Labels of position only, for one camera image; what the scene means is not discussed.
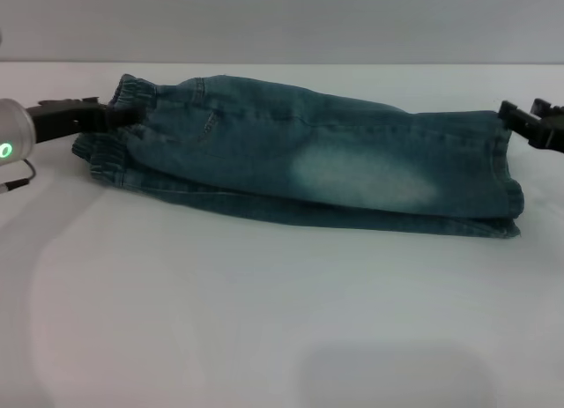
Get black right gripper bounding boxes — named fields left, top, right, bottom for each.
left=497, top=97, right=564, bottom=154

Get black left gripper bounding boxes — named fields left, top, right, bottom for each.
left=25, top=95, right=150, bottom=144

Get blue denim shorts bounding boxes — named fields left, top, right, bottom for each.
left=71, top=73, right=525, bottom=241

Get white tablecloth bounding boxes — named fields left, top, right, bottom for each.
left=0, top=62, right=564, bottom=408

